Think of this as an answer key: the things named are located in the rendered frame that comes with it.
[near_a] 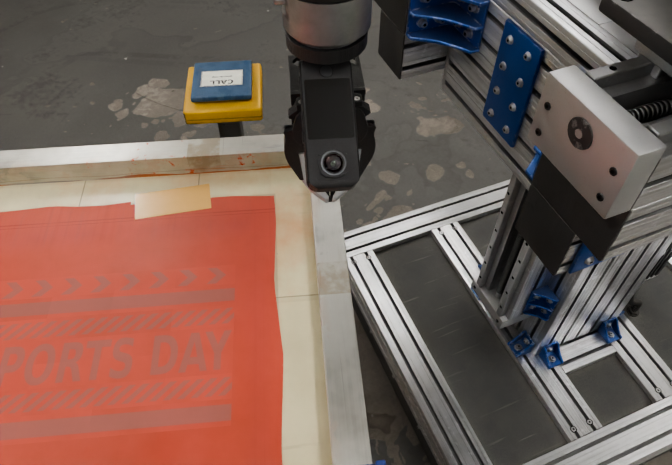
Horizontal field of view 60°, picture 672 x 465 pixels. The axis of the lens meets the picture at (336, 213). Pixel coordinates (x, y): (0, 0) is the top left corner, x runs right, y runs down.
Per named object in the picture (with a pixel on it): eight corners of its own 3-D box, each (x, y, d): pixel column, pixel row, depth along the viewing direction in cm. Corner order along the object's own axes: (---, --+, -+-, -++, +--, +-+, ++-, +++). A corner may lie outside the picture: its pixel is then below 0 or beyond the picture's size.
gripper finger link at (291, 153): (330, 167, 62) (330, 104, 55) (332, 179, 61) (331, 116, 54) (286, 170, 62) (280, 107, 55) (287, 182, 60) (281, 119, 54)
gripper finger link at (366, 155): (371, 166, 62) (375, 101, 55) (373, 176, 61) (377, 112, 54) (327, 169, 62) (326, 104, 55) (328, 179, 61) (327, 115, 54)
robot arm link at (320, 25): (379, 2, 44) (272, 7, 44) (376, 53, 48) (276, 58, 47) (367, -46, 49) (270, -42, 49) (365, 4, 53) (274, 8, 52)
